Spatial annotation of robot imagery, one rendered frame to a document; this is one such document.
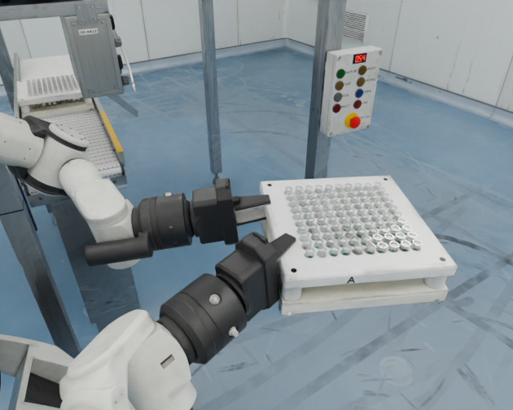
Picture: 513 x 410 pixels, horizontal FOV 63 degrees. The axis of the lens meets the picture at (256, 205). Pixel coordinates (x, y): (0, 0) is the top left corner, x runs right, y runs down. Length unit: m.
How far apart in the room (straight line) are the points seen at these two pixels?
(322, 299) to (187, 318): 0.20
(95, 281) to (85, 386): 1.27
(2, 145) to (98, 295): 1.00
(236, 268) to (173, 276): 1.56
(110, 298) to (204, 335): 1.30
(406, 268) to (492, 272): 1.76
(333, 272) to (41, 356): 0.55
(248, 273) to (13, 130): 0.52
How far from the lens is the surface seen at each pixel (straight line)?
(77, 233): 1.56
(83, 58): 1.17
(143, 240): 0.66
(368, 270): 0.59
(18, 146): 0.87
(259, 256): 0.53
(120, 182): 1.36
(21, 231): 1.29
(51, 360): 0.87
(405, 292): 0.64
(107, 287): 1.73
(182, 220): 0.66
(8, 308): 2.20
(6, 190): 1.23
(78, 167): 0.84
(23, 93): 1.78
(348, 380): 1.73
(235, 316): 0.51
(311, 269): 0.57
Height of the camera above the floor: 1.43
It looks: 35 degrees down
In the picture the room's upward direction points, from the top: straight up
